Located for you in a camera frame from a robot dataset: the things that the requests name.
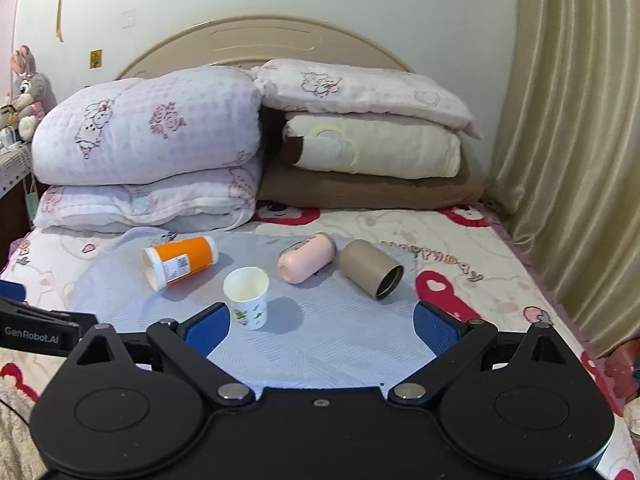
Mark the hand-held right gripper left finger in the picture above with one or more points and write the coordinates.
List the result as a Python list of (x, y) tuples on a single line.
[(210, 327)]

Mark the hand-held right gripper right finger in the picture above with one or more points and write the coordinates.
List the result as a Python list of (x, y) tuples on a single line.
[(437, 327)]

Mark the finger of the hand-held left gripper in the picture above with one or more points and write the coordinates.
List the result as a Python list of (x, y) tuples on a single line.
[(11, 291)]

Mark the orange plastic cup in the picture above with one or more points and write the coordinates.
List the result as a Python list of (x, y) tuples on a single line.
[(192, 257)]

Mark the tan metal cup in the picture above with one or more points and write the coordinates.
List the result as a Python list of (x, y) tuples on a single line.
[(364, 264)]

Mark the pink cup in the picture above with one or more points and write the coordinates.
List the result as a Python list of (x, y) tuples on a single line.
[(306, 260)]

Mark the white paper cup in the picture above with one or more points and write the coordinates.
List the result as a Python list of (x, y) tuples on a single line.
[(251, 310)]

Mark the green face mask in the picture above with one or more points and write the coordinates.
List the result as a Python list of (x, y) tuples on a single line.
[(31, 202)]

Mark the grey-blue mat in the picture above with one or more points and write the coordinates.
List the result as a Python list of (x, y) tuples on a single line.
[(325, 340)]

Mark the white lace cloth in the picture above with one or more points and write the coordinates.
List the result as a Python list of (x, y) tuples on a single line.
[(15, 165)]

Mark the brown pillow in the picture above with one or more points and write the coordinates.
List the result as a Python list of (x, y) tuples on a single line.
[(350, 191)]

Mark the folded cream blanket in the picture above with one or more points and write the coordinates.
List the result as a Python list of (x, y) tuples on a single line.
[(395, 152)]

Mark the red patterned cloth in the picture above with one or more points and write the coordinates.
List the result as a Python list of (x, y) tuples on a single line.
[(620, 367)]

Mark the folded pink white quilt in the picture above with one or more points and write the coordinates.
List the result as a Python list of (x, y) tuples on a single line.
[(150, 150)]

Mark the grey pink stuffed toy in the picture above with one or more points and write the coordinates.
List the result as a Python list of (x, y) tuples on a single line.
[(31, 91)]

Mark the beige curtain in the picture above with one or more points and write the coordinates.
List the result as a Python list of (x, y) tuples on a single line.
[(575, 160)]

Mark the white pillow with pink print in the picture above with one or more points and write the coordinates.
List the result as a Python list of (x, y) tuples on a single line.
[(375, 90)]

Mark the pink curtain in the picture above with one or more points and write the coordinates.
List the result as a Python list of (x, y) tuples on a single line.
[(7, 45)]

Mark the beige bed headboard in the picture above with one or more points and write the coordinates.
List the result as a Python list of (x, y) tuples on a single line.
[(260, 40)]

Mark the yellow wall sticker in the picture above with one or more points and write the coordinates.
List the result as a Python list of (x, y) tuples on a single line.
[(96, 58)]

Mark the white wall outlet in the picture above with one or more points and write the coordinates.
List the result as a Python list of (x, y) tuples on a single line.
[(128, 18)]

